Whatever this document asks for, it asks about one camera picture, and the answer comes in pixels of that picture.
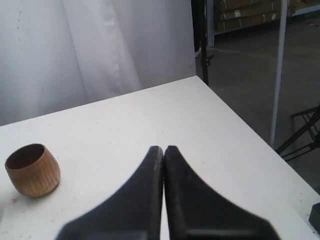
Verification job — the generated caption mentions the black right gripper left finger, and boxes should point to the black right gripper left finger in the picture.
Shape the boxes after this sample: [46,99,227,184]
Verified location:
[56,146,164,240]

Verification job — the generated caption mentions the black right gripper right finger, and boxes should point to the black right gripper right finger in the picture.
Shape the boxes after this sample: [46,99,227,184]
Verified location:
[164,145,277,240]

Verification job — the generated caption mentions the small brown wooden cup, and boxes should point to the small brown wooden cup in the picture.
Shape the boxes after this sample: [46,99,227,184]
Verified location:
[4,143,61,198]

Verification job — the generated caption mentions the black box at table edge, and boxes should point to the black box at table edge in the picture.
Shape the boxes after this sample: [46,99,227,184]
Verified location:
[308,203,320,232]

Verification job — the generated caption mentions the black tripod stand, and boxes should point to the black tripod stand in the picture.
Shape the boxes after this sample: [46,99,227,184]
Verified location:
[275,105,320,163]

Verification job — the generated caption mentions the white fabric backdrop curtain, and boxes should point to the white fabric backdrop curtain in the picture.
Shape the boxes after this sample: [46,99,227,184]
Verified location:
[0,0,196,125]

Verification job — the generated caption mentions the stacked cardboard boxes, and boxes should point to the stacked cardboard boxes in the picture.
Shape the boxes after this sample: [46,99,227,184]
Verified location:
[216,0,320,33]

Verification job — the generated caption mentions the black light stand pole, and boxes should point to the black light stand pole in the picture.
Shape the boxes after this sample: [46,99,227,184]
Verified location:
[191,0,215,86]

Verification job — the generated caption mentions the white metal pole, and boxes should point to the white metal pole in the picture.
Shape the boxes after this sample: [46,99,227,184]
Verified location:
[269,0,288,149]

